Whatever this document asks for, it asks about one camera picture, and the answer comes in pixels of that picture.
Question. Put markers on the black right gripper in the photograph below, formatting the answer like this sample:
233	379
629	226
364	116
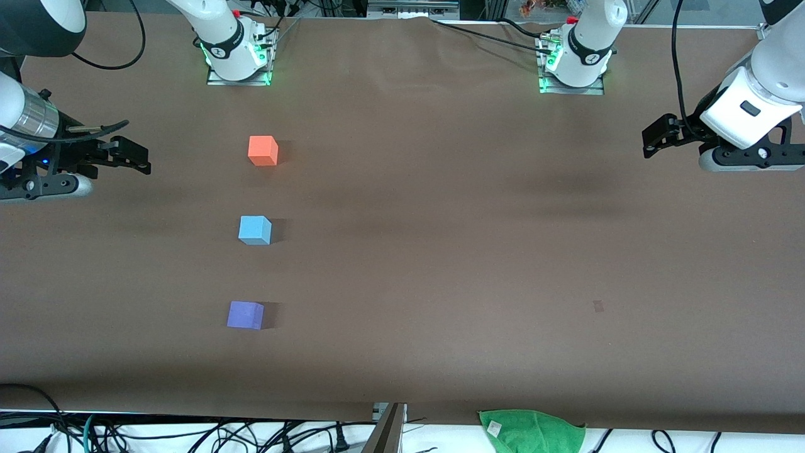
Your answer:
70	153

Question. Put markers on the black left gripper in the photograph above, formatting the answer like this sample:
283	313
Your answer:
690	128

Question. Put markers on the light blue foam block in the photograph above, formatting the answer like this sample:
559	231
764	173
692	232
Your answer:
254	230

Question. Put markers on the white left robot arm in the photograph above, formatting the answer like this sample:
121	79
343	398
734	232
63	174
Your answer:
585	69

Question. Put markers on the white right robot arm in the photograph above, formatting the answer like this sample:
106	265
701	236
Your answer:
234	60

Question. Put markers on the orange foam block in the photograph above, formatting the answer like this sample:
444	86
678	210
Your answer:
263	151

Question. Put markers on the purple foam block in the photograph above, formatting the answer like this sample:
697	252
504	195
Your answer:
244	315

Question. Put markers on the brown table cover sheet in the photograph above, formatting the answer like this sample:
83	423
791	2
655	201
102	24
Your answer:
402	189

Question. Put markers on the green cloth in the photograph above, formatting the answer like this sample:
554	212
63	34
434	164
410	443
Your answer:
534	434

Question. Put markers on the black power plug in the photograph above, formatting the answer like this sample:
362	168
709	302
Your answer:
343	440

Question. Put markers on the grey metal bar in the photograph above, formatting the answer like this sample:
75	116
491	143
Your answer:
387	437

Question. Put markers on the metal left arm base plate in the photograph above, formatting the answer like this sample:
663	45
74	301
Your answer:
597	92

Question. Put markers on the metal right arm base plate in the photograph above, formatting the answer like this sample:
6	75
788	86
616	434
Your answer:
214	81

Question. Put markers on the aluminium corner bracket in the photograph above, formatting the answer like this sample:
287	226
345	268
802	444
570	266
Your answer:
763	33

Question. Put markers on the aluminium frame rail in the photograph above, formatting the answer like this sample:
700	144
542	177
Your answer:
409	9

